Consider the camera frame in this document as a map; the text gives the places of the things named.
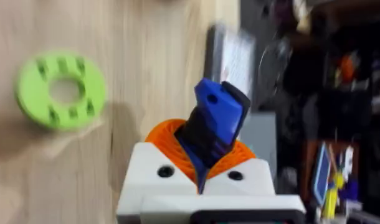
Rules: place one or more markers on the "right gripper white and orange left finger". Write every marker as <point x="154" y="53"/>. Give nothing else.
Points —
<point x="152" y="174"/>

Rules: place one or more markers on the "right gripper white and orange right finger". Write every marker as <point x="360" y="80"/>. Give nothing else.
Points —
<point x="246" y="182"/>

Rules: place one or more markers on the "blue electric screwdriver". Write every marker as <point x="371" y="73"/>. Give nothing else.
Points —
<point x="213" y="124"/>

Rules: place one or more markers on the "blue framed tablet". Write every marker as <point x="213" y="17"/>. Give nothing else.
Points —
<point x="321" y="174"/>

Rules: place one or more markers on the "black framed white board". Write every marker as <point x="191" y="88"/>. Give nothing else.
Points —
<point x="230" y="62"/>

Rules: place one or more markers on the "green disc with holes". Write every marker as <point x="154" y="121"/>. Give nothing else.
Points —
<point x="60" y="90"/>

